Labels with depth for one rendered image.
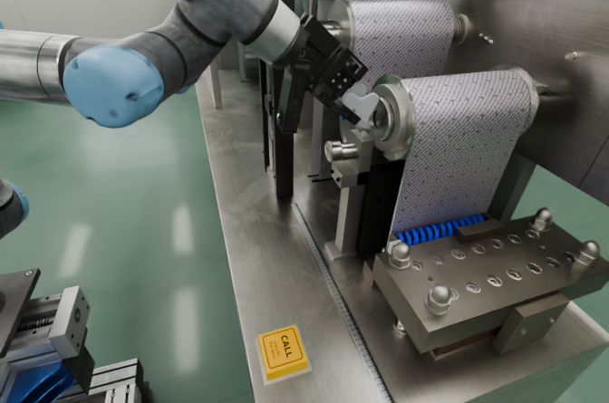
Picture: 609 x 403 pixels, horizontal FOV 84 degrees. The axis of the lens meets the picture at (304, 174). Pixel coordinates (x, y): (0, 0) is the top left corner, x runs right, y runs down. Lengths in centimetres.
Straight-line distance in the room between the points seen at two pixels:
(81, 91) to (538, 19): 75
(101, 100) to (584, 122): 73
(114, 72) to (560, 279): 72
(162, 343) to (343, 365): 125
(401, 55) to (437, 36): 9
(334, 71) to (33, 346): 86
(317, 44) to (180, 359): 150
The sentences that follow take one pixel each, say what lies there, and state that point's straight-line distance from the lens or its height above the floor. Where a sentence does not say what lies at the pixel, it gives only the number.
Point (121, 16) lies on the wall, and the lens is 609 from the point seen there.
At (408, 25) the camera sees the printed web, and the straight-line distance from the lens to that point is 79.
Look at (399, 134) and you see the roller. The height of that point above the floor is 125.
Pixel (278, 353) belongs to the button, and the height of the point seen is 92.
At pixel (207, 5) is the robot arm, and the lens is 45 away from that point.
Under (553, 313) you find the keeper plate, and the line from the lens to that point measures 73.
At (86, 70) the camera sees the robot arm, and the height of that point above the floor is 140.
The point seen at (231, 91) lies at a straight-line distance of 154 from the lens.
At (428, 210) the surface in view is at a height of 107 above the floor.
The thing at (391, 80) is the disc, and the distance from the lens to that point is 59.
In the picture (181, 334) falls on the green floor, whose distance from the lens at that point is 181.
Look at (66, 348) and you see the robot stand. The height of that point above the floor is 72.
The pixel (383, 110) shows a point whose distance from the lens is 58.
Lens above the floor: 149
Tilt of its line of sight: 34 degrees down
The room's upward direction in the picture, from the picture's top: 2 degrees clockwise
